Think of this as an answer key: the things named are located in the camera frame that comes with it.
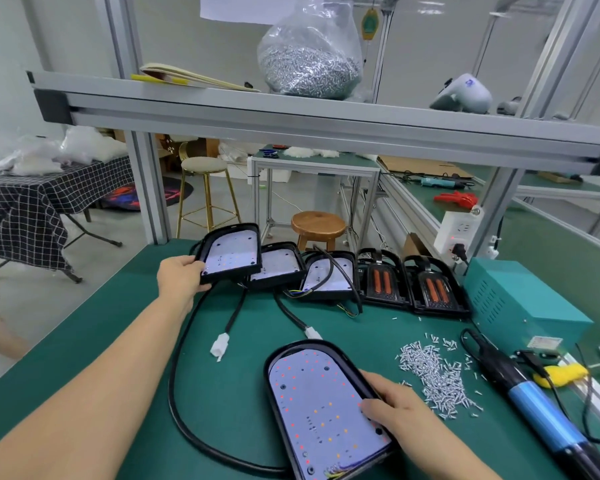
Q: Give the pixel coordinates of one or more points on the person's left forearm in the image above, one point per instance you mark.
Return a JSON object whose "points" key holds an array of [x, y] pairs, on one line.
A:
{"points": [[80, 405]]}

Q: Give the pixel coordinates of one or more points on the stack of unassembled lamp housings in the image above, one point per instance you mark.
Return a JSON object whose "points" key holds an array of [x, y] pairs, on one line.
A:
{"points": [[277, 265]]}

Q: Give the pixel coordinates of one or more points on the clear bag of screws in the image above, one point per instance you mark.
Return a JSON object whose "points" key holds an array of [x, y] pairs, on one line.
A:
{"points": [[310, 55]]}

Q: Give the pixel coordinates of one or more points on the round brown wooden stool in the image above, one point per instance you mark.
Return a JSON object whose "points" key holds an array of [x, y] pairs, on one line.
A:
{"points": [[318, 223]]}

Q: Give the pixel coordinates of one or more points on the white paper sheet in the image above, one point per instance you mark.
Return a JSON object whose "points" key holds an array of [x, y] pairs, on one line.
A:
{"points": [[260, 7]]}

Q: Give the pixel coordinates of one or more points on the teal power supply box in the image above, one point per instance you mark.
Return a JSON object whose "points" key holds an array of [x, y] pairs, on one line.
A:
{"points": [[520, 305]]}

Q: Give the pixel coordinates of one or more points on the person's right forearm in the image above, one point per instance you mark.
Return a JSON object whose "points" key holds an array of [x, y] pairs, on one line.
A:
{"points": [[455, 460]]}

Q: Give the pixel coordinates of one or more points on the round beige stool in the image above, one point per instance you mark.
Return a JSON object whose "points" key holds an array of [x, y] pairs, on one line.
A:
{"points": [[205, 165]]}

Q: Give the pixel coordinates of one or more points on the person's left hand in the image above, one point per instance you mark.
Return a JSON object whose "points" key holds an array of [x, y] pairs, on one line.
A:
{"points": [[180, 280]]}

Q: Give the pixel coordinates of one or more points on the beige flat folder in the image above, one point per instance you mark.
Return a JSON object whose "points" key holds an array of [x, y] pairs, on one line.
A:
{"points": [[195, 77]]}

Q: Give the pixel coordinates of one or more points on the red tool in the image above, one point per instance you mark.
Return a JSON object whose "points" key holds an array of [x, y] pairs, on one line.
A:
{"points": [[458, 199]]}

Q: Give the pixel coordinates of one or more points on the small green workbench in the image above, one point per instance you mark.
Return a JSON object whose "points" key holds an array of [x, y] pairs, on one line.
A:
{"points": [[310, 165]]}

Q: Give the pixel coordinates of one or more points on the green workbench white legs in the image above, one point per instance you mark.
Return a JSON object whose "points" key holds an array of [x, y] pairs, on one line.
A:
{"points": [[570, 185]]}

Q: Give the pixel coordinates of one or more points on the yellow plug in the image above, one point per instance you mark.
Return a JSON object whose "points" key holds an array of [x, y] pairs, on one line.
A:
{"points": [[563, 375]]}

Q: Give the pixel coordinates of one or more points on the colourful round rug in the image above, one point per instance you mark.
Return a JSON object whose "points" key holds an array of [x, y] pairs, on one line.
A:
{"points": [[130, 195]]}

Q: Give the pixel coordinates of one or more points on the person's right hand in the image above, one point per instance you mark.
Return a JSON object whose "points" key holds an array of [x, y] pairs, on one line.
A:
{"points": [[400, 415]]}

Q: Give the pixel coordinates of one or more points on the teal hand tool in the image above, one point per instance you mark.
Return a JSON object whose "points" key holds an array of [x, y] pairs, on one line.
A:
{"points": [[442, 181]]}

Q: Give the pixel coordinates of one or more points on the white power strip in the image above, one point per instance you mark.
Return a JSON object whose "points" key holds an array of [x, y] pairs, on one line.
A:
{"points": [[458, 233]]}

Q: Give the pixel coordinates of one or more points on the white handheld device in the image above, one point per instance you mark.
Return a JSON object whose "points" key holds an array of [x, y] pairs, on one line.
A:
{"points": [[462, 92]]}

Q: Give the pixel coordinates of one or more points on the black checked cloth table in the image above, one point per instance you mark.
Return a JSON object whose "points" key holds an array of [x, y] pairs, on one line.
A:
{"points": [[50, 205]]}

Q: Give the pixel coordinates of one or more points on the heap of small silver screws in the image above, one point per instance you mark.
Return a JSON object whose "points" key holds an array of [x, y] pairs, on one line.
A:
{"points": [[435, 375]]}

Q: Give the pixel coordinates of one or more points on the white plastic bags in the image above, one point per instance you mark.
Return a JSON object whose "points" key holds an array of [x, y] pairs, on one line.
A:
{"points": [[55, 150]]}

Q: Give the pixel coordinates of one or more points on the black cover orange strips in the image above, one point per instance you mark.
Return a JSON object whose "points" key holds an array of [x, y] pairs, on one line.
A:
{"points": [[383, 280], [437, 288]]}

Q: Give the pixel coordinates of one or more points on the blue black electric screwdriver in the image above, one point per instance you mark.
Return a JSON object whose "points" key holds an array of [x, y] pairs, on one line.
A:
{"points": [[535, 410]]}

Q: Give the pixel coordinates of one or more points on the aluminium shelf frame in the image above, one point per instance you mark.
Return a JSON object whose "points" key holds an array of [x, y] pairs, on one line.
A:
{"points": [[330, 120]]}

